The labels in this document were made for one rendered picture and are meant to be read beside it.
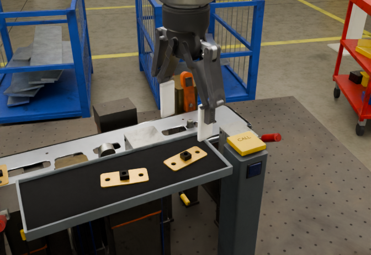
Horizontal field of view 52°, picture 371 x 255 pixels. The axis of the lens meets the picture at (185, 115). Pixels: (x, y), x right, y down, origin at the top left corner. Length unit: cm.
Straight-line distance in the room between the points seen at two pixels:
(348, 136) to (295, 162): 166
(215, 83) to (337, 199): 92
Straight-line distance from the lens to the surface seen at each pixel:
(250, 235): 96
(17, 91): 324
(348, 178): 155
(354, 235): 134
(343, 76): 369
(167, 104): 72
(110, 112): 119
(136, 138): 91
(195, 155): 75
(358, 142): 315
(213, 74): 60
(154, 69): 71
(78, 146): 111
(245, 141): 81
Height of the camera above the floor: 160
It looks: 30 degrees down
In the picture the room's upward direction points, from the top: straight up
